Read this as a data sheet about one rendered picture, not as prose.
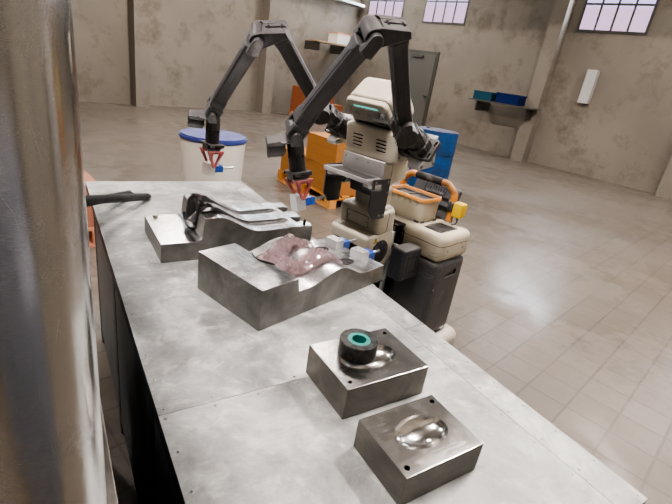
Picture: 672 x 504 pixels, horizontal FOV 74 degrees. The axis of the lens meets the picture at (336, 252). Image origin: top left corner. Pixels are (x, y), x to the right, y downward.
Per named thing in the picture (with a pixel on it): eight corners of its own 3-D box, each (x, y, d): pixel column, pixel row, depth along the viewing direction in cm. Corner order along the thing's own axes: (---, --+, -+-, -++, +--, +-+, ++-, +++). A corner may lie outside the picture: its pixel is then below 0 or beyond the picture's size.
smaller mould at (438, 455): (424, 418, 87) (431, 394, 85) (474, 469, 77) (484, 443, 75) (352, 445, 78) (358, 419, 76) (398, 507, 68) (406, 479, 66)
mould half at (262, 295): (322, 251, 158) (326, 222, 154) (381, 280, 143) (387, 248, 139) (197, 288, 121) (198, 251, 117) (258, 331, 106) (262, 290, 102)
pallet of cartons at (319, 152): (263, 180, 550) (267, 121, 523) (320, 176, 617) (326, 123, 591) (338, 213, 469) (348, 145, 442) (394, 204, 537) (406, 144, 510)
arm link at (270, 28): (283, 25, 143) (283, 7, 148) (246, 40, 147) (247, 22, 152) (333, 121, 180) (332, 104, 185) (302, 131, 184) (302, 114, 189)
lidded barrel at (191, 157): (228, 200, 458) (232, 129, 431) (252, 219, 415) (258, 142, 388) (170, 202, 425) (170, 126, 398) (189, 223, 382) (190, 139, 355)
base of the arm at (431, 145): (442, 143, 159) (415, 136, 167) (434, 129, 153) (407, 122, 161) (429, 163, 158) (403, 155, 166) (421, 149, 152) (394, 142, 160)
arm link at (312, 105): (389, 42, 120) (379, 21, 126) (373, 31, 116) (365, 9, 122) (299, 149, 145) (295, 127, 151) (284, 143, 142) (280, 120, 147)
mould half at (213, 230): (279, 223, 178) (282, 191, 173) (309, 249, 158) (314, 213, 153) (144, 231, 152) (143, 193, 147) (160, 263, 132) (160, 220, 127)
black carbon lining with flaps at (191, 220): (272, 213, 168) (274, 188, 164) (291, 228, 155) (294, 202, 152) (176, 217, 149) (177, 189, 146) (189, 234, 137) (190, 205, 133)
